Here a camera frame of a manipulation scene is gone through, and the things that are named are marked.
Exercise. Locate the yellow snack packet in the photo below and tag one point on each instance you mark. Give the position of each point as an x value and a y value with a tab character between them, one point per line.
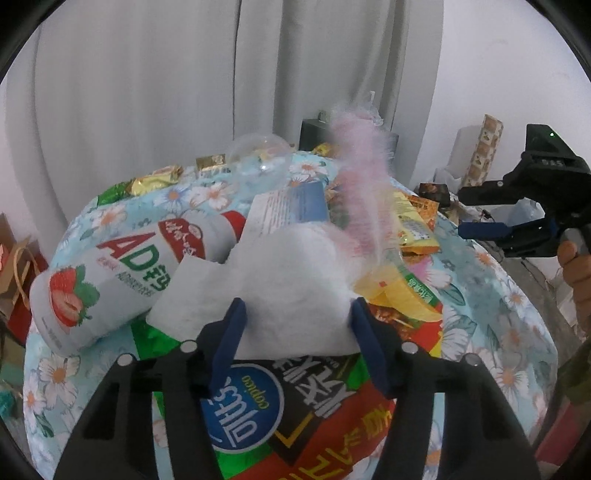
401	290
415	226

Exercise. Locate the gold foil candy wrapper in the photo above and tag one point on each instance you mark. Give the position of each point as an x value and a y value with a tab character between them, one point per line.
154	181
323	149
211	164

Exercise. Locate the brown paper bag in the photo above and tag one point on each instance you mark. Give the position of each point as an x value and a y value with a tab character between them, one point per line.
18	286

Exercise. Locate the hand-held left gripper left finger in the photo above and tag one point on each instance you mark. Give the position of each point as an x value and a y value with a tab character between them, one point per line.
230	339

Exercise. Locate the pink fluffy feather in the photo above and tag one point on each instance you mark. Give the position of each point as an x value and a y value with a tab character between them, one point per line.
364	184

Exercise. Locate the clear plastic dome lid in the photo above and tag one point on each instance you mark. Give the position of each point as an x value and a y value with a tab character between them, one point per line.
261	159

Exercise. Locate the white paper tissue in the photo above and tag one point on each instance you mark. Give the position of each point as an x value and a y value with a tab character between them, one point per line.
286	272

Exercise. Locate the strawberry yogurt drink bottle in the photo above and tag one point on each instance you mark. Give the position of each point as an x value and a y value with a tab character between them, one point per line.
124	272

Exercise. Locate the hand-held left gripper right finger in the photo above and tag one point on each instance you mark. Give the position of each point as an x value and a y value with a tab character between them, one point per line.
369	346

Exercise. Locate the tall patterned gift box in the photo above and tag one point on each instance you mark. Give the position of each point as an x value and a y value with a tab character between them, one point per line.
485	152

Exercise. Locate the blue white paper box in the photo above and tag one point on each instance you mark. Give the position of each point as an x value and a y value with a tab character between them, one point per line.
286	205

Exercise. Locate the black box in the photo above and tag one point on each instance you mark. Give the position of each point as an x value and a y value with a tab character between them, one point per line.
311	131

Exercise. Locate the floral blue tablecloth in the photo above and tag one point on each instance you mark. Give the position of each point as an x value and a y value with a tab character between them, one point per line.
485	332

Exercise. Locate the person's right hand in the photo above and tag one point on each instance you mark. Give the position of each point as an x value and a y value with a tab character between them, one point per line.
575	281

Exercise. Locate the green foil snack bag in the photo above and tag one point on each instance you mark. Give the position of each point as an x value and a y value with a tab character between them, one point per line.
314	415

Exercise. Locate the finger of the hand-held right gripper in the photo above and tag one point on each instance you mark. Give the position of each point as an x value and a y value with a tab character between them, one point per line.
480	193
485	229

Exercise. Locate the white curtain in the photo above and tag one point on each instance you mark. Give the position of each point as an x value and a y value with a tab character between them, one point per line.
161	92

